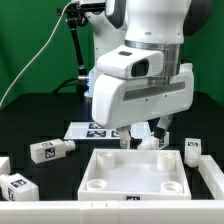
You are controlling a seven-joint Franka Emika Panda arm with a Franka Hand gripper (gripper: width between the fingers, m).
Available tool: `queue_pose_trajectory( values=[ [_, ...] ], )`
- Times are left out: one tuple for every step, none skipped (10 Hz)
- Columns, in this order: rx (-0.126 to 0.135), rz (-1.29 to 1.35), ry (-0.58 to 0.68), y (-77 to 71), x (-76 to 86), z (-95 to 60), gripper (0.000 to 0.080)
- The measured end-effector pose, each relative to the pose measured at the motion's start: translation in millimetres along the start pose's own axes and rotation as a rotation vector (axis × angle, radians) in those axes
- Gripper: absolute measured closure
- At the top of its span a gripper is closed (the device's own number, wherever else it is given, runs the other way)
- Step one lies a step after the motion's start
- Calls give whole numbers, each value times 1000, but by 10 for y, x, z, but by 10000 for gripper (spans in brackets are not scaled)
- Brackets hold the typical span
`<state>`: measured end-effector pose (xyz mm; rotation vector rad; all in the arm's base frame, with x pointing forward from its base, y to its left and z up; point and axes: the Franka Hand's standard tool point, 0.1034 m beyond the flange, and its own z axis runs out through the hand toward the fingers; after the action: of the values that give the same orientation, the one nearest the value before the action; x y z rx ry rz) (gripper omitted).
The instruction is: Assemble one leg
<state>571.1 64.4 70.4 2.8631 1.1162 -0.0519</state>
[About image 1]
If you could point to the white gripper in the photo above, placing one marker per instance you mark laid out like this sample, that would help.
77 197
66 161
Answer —
117 102

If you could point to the white square tabletop part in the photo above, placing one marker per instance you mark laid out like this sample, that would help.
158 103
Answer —
117 174

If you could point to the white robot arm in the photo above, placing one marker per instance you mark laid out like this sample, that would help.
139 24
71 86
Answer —
159 25

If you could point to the white U-shaped obstacle fence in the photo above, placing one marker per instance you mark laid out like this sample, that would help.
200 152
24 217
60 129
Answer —
126 211

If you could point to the white marker base plate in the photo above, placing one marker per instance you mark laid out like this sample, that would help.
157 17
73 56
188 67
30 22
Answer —
91 130

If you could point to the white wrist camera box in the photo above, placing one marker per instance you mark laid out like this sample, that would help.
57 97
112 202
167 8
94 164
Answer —
131 63

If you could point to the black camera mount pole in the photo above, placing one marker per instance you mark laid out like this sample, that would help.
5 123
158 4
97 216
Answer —
75 18

